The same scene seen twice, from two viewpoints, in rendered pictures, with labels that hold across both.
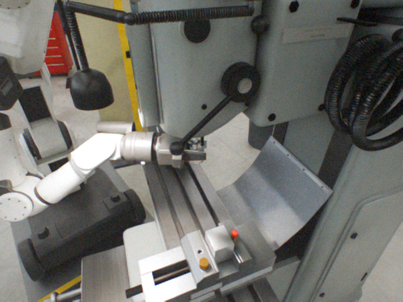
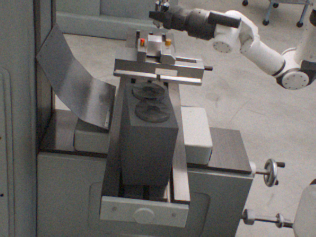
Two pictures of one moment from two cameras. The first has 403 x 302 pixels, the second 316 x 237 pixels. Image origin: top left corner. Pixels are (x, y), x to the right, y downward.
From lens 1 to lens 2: 189 cm
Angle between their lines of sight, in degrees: 111
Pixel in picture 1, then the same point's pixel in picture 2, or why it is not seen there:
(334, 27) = not seen: outside the picture
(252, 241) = (125, 53)
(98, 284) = (232, 149)
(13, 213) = not seen: hidden behind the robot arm
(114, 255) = (219, 162)
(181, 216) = not seen: hidden behind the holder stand
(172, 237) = (174, 91)
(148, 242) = (189, 130)
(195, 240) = (166, 51)
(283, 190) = (64, 64)
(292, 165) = (51, 45)
